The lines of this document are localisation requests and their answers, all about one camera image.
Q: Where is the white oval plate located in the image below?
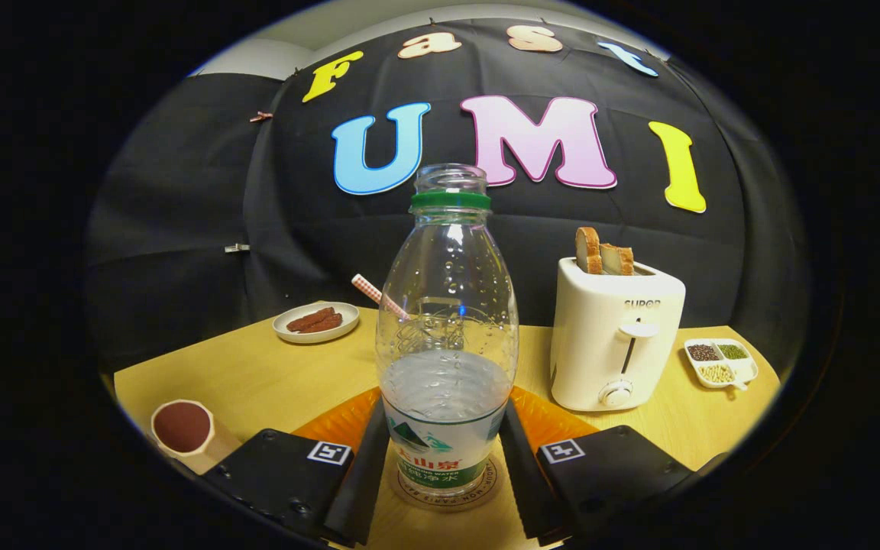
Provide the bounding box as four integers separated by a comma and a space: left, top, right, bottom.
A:
273, 301, 361, 345

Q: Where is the toasted bread slice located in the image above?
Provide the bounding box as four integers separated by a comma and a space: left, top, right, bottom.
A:
575, 226, 603, 274
600, 243, 636, 277

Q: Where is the white toaster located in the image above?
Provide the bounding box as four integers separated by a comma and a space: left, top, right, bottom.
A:
550, 257, 687, 413

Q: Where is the round cork coaster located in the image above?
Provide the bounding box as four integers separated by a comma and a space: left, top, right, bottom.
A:
390, 451, 500, 511

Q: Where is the black backdrop cloth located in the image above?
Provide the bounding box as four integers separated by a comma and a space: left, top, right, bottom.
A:
85, 17, 807, 375

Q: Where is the wooden table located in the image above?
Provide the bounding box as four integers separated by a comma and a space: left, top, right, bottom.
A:
113, 300, 781, 550

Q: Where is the clear plastic juice bottle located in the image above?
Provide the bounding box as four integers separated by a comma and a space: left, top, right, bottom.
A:
376, 163, 519, 491

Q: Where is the white divided bean dish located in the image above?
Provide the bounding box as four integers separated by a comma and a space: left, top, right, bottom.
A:
684, 338, 759, 392

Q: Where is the beige cup with wooden handle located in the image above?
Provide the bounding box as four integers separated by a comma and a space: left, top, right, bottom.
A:
150, 400, 242, 474

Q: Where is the dark red sausage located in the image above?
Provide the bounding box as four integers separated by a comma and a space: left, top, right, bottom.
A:
286, 307, 336, 332
299, 313, 344, 335

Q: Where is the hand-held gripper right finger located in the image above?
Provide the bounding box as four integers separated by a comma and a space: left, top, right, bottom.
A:
498, 387, 727, 546

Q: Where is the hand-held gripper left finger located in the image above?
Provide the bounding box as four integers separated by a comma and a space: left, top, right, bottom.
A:
196, 387, 392, 548

